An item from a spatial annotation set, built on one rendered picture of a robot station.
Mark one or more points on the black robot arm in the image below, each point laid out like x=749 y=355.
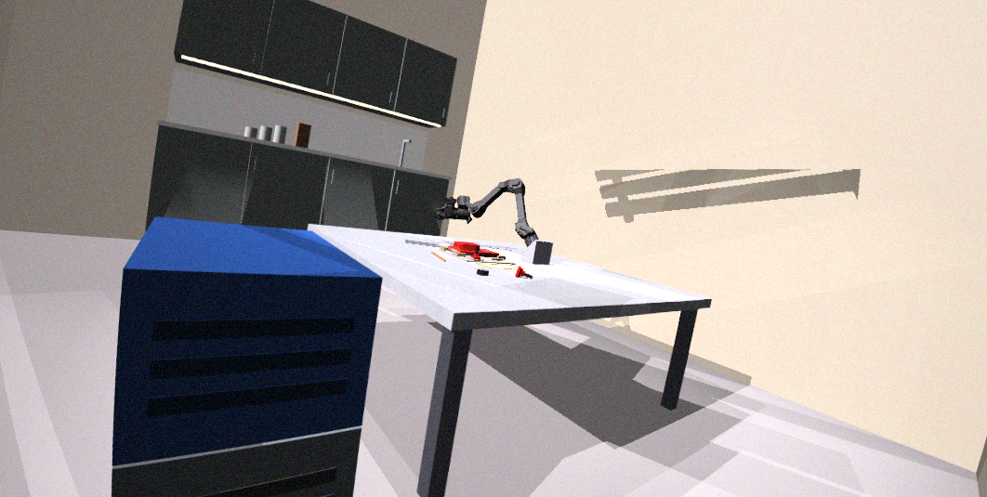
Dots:
x=477 y=209

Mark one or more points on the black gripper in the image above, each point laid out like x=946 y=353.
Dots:
x=447 y=211

